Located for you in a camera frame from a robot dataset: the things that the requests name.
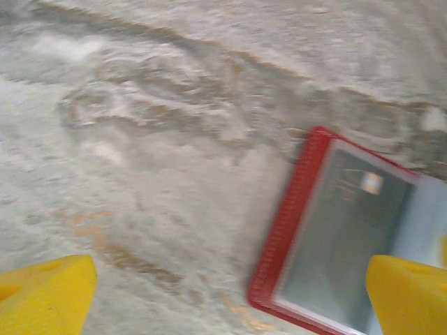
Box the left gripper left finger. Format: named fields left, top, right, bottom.
left=0, top=254, right=98, bottom=335

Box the red card holder wallet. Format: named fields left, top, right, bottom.
left=247, top=125, right=447, bottom=335

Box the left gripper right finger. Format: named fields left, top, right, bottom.
left=365, top=254, right=447, bottom=335

